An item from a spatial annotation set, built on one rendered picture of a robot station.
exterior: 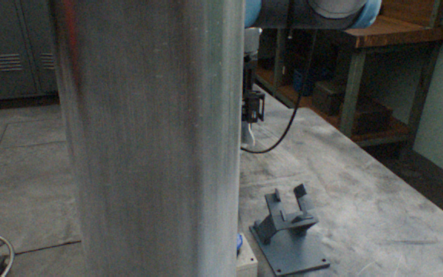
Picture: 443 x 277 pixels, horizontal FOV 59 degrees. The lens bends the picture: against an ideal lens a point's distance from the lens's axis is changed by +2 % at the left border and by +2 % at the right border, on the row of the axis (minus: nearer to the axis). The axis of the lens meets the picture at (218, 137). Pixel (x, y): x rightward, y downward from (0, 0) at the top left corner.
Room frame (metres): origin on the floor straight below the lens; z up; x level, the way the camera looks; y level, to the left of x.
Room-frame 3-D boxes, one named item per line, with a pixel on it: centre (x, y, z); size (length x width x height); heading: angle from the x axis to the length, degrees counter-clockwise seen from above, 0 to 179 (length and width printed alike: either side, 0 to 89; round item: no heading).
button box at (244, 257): (0.47, -0.02, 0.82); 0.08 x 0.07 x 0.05; 16
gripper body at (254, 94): (0.64, -0.03, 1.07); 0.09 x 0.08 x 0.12; 17
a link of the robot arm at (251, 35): (0.65, -0.03, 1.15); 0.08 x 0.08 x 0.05
